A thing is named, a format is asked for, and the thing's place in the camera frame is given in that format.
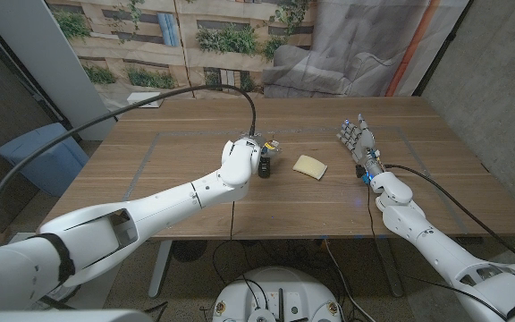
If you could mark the grey table leg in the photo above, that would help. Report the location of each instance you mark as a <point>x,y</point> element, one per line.
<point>391,268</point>

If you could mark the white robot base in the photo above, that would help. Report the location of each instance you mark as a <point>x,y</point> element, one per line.
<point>277,290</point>

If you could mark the white power strip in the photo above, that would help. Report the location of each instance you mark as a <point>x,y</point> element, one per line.
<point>143,97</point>

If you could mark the printed building backdrop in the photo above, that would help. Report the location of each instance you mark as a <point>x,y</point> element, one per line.
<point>239,40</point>

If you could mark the yellow sponge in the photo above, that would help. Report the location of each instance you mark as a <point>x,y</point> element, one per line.
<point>309,166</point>

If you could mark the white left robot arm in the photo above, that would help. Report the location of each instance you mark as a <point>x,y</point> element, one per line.
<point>150,214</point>

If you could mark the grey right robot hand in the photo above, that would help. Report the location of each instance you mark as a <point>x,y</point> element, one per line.
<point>359,138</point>

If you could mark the black TV remote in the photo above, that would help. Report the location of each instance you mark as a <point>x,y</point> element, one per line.
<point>264,169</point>

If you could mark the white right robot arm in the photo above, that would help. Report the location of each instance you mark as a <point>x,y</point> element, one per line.
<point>436,250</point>

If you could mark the blue padded stool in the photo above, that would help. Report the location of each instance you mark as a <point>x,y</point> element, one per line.
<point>43,156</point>

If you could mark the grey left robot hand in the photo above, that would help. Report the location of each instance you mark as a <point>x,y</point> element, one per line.
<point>272,146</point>

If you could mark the white table leg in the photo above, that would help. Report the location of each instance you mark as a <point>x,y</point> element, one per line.
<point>159,268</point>

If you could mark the white pillar panel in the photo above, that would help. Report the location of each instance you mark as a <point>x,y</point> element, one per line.
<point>38,44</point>

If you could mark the grey tape outline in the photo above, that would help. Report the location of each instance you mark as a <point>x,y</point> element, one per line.
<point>141,165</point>

